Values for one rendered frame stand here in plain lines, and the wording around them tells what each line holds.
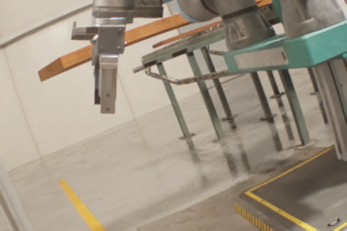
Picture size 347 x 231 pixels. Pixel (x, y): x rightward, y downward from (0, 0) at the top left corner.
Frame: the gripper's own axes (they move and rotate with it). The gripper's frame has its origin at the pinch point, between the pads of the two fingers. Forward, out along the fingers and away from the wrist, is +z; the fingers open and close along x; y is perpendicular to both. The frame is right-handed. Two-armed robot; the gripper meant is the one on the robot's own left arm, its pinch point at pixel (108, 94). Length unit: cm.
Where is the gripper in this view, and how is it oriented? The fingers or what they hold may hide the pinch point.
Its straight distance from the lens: 108.4
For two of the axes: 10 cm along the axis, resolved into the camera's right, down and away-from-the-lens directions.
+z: -0.5, 9.8, 1.9
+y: -10.0, -0.3, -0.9
